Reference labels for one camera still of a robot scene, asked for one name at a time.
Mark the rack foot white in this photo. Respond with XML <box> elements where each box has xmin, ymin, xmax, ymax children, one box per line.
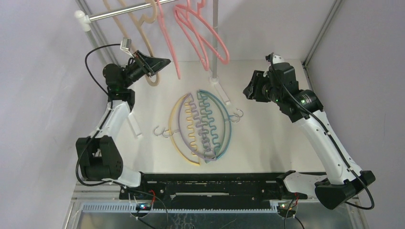
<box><xmin>127</xmin><ymin>112</ymin><xmax>143</xmax><ymax>138</ymax></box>
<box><xmin>203</xmin><ymin>63</ymin><xmax>231</xmax><ymax>105</ymax></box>

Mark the green wire hanger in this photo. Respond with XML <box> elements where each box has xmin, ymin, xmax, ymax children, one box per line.
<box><xmin>194</xmin><ymin>92</ymin><xmax>244</xmax><ymax>163</ymax></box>

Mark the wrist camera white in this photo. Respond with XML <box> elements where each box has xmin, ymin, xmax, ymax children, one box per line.
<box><xmin>120</xmin><ymin>37</ymin><xmax>131</xmax><ymax>53</ymax></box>
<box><xmin>267</xmin><ymin>53</ymin><xmax>286</xmax><ymax>65</ymax></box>

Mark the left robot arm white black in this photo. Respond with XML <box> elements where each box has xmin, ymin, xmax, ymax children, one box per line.
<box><xmin>75</xmin><ymin>51</ymin><xmax>171</xmax><ymax>199</ymax></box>

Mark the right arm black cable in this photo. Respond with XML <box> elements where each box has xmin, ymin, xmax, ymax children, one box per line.
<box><xmin>266</xmin><ymin>53</ymin><xmax>375</xmax><ymax>211</ymax></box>

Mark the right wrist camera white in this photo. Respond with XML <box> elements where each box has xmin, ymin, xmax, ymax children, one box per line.
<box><xmin>267</xmin><ymin>53</ymin><xmax>286</xmax><ymax>65</ymax></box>

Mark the yellow wire hanger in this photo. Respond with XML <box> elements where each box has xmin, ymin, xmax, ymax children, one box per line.
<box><xmin>152</xmin><ymin>93</ymin><xmax>201</xmax><ymax>167</ymax></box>

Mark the left circuit board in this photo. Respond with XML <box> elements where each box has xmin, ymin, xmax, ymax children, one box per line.
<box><xmin>136</xmin><ymin>203</ymin><xmax>152</xmax><ymax>212</ymax></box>

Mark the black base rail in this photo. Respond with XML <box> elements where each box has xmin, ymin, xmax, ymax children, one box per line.
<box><xmin>118</xmin><ymin>172</ymin><xmax>308</xmax><ymax>210</ymax></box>

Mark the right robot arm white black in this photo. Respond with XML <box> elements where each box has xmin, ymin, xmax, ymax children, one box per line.
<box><xmin>243</xmin><ymin>62</ymin><xmax>375</xmax><ymax>209</ymax></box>

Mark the silver clothes rack rail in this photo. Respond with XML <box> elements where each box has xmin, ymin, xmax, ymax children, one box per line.
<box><xmin>88</xmin><ymin>0</ymin><xmax>181</xmax><ymax>23</ymax></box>

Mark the left aluminium frame post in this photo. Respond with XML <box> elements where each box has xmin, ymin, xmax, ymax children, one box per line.
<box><xmin>76</xmin><ymin>0</ymin><xmax>118</xmax><ymax>65</ymax></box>

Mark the pink plastic hanger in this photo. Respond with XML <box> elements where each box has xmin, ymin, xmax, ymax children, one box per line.
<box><xmin>156</xmin><ymin>0</ymin><xmax>181</xmax><ymax>80</ymax></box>
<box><xmin>173</xmin><ymin>0</ymin><xmax>210</xmax><ymax>71</ymax></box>
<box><xmin>173</xmin><ymin>0</ymin><xmax>230</xmax><ymax>71</ymax></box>

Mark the blue wire hanger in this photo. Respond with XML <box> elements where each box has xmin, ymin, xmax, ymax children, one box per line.
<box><xmin>196</xmin><ymin>90</ymin><xmax>244</xmax><ymax>159</ymax></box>

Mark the circuit board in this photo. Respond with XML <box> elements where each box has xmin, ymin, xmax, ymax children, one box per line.
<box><xmin>136</xmin><ymin>203</ymin><xmax>152</xmax><ymax>212</ymax></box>
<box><xmin>277</xmin><ymin>204</ymin><xmax>292</xmax><ymax>213</ymax></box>

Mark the beige plastic hanger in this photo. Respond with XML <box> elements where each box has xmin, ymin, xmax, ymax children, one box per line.
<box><xmin>102</xmin><ymin>0</ymin><xmax>160</xmax><ymax>87</ymax></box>

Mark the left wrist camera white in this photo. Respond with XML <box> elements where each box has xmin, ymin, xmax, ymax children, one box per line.
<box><xmin>120</xmin><ymin>37</ymin><xmax>131</xmax><ymax>53</ymax></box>

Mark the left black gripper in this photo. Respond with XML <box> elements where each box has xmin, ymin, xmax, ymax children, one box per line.
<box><xmin>123</xmin><ymin>51</ymin><xmax>170</xmax><ymax>89</ymax></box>

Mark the left rack foot white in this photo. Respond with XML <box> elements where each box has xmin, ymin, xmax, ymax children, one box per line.
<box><xmin>127</xmin><ymin>112</ymin><xmax>143</xmax><ymax>138</ymax></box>

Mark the right rack foot white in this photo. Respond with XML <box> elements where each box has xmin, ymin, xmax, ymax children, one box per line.
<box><xmin>203</xmin><ymin>63</ymin><xmax>231</xmax><ymax>105</ymax></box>

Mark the aluminium frame post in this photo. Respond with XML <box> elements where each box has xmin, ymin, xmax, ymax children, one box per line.
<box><xmin>302</xmin><ymin>0</ymin><xmax>345</xmax><ymax>69</ymax></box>
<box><xmin>76</xmin><ymin>0</ymin><xmax>118</xmax><ymax>65</ymax></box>

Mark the right aluminium frame post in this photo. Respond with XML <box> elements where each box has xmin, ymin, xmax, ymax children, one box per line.
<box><xmin>302</xmin><ymin>0</ymin><xmax>345</xmax><ymax>69</ymax></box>

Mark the right circuit board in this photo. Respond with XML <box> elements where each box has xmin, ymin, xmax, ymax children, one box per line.
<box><xmin>277</xmin><ymin>204</ymin><xmax>292</xmax><ymax>213</ymax></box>

